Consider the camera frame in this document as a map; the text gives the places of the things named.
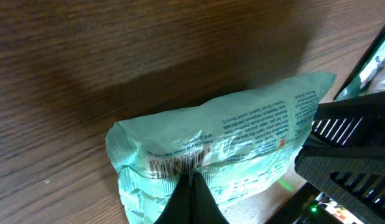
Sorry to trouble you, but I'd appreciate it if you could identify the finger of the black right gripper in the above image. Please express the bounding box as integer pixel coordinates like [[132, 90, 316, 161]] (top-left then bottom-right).
[[311, 91, 385, 148], [295, 147, 385, 223]]

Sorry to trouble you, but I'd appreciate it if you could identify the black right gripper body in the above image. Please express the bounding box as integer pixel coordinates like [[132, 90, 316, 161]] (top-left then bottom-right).
[[265, 183, 363, 224]]

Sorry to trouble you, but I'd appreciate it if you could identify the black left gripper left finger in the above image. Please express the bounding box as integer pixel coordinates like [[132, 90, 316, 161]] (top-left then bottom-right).
[[154, 174, 191, 224]]

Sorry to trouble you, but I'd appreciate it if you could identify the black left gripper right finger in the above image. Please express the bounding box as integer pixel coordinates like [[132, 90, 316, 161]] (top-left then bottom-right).
[[191, 172, 229, 224]]

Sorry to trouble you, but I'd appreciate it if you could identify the green 3M gloves package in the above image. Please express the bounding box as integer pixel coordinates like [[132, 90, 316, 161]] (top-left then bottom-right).
[[333, 25, 385, 101]]

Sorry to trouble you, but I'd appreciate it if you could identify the light blue wipes pack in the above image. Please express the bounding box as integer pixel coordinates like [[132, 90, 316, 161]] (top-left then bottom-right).
[[105, 72, 336, 223]]

